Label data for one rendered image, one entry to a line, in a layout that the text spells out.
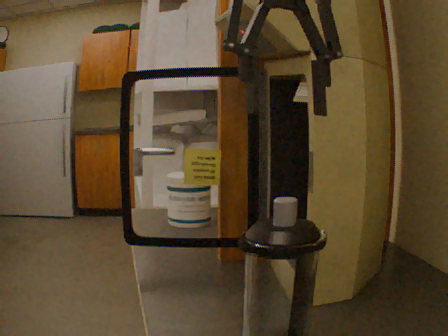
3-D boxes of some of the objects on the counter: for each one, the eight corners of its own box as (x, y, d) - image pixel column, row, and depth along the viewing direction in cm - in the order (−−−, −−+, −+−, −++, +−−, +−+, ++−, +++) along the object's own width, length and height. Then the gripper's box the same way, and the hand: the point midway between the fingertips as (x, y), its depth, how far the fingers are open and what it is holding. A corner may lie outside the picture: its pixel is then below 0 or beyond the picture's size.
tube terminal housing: (353, 251, 130) (345, -30, 120) (403, 286, 99) (397, -54, 88) (262, 264, 126) (258, -43, 115) (302, 308, 94) (297, -77, 84)
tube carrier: (296, 347, 73) (311, 221, 71) (317, 374, 63) (339, 240, 60) (229, 356, 72) (230, 227, 69) (244, 386, 61) (250, 250, 58)
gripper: (335, -32, 65) (350, 116, 68) (198, -47, 61) (194, 112, 64) (355, -42, 58) (372, 119, 61) (207, -61, 54) (203, 115, 57)
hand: (287, 91), depth 62 cm, fingers open, 7 cm apart
